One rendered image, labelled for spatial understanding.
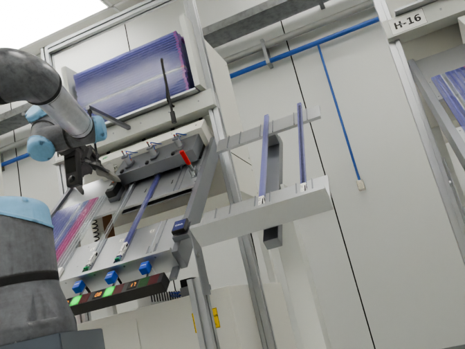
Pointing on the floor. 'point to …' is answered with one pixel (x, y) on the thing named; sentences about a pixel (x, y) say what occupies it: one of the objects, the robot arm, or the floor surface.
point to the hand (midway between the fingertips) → (102, 190)
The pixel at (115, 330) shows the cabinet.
